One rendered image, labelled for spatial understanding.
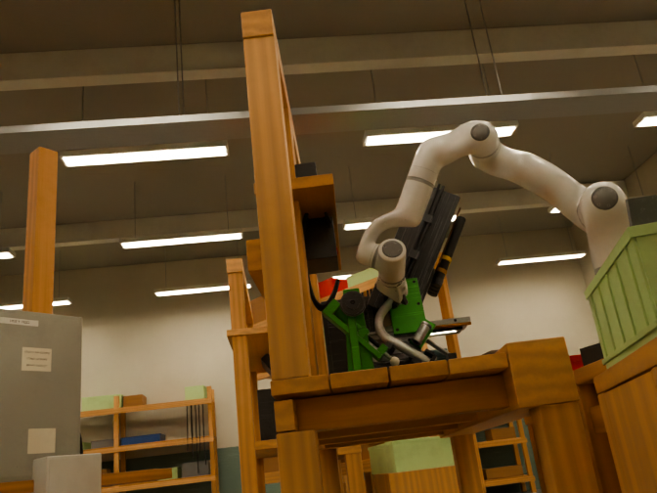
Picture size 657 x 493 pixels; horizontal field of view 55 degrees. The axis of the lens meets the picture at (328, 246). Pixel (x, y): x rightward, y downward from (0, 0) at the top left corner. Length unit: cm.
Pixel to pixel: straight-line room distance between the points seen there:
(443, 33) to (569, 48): 126
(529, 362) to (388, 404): 35
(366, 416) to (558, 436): 44
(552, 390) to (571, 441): 11
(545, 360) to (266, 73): 105
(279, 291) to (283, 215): 20
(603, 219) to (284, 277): 87
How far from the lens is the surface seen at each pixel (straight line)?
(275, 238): 160
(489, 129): 192
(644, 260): 105
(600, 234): 186
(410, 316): 218
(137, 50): 643
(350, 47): 637
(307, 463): 150
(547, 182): 193
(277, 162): 169
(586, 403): 190
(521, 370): 155
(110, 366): 1163
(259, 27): 192
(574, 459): 157
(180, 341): 1147
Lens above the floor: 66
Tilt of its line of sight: 20 degrees up
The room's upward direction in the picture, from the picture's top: 7 degrees counter-clockwise
